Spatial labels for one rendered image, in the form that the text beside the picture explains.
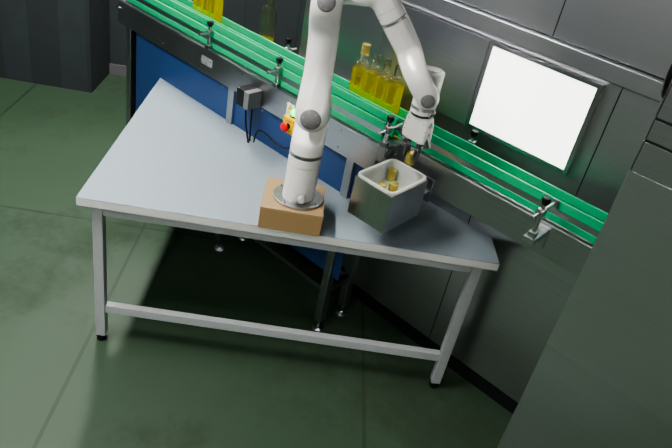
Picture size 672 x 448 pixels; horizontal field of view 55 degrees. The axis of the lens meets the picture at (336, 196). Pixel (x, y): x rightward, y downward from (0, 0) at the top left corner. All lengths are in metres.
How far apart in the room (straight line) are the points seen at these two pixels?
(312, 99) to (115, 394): 1.42
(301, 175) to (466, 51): 0.76
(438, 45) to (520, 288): 1.00
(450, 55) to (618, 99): 0.63
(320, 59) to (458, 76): 0.61
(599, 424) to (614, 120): 0.98
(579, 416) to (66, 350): 2.00
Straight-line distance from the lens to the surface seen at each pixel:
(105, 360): 2.92
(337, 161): 2.63
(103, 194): 2.52
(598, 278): 2.07
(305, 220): 2.35
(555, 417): 2.40
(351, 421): 2.78
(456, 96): 2.53
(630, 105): 2.29
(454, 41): 2.50
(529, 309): 2.70
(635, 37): 2.25
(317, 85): 2.16
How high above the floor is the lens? 2.13
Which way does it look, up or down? 31 degrees down
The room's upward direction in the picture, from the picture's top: 12 degrees clockwise
